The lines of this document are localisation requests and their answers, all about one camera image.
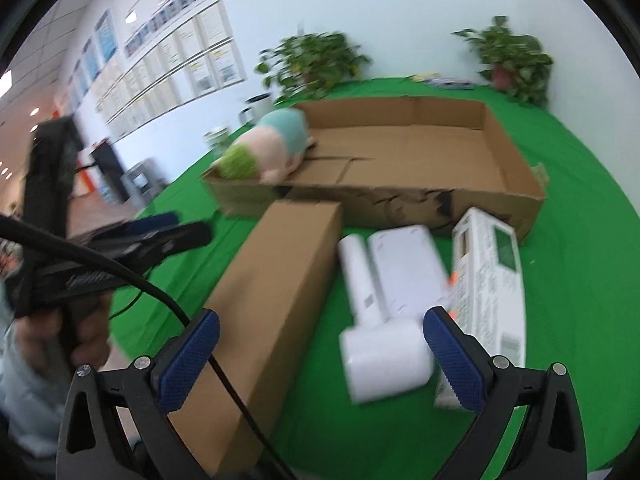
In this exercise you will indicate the white product box green print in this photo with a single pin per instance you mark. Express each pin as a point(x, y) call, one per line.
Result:
point(492, 300)

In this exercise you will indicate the person's left hand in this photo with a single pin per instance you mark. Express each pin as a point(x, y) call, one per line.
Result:
point(90, 335)

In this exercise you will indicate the small white green container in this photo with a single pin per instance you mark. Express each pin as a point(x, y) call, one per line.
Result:
point(217, 139)

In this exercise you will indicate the white cylindrical bin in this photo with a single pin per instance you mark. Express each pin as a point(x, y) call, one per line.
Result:
point(257, 107)

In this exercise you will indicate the white hair dryer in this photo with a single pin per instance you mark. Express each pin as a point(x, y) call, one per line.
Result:
point(380, 360)

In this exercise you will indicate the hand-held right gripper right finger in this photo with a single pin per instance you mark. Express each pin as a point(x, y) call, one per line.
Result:
point(452, 360)

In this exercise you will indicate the person's left forearm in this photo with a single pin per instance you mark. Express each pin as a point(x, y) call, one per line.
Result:
point(25, 405)

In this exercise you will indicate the leafy potted plant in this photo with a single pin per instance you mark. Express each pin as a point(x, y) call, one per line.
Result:
point(310, 65)

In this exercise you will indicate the grey cabinet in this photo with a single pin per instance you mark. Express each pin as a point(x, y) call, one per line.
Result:
point(142, 180)

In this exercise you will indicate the row of wall notices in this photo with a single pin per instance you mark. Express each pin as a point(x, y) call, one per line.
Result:
point(200, 45)

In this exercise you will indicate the potted plant in red pot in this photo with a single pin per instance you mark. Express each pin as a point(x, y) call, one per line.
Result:
point(515, 60)

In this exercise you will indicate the large cardboard box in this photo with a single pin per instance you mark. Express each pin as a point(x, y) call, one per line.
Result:
point(425, 160)

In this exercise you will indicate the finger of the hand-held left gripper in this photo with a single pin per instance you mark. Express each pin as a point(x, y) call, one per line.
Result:
point(185, 236)
point(157, 221)

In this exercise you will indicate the long brown cardboard box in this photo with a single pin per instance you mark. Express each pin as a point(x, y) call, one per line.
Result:
point(280, 285)

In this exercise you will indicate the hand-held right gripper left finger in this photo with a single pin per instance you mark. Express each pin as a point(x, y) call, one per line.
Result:
point(190, 360)

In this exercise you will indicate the pink and teal plush toy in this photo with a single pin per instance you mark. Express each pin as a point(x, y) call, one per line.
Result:
point(270, 145)

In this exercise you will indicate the green table cloth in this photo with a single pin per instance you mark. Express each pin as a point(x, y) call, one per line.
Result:
point(575, 260)

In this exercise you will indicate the white plastic device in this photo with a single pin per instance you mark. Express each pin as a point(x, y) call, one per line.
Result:
point(405, 270)

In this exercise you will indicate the scattered small packets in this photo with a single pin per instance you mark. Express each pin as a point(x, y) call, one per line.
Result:
point(445, 81)

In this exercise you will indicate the black cabinet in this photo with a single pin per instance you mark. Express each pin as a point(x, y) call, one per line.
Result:
point(107, 160)

